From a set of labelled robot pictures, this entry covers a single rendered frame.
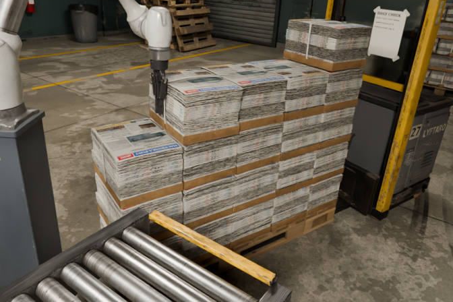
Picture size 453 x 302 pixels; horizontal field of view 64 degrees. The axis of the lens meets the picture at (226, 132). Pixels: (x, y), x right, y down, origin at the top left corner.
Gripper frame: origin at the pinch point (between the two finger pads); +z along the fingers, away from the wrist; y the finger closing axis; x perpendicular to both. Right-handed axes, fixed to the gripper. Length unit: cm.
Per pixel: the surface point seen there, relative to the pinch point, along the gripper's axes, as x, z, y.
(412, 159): -177, 51, -32
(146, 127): 2.8, 12.7, 7.3
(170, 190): 2.7, 33.0, -18.6
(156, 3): -267, -2, 589
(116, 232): 39, 17, -56
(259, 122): -44.4, 8.4, -18.3
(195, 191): -9.9, 36.8, -18.8
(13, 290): 66, 17, -64
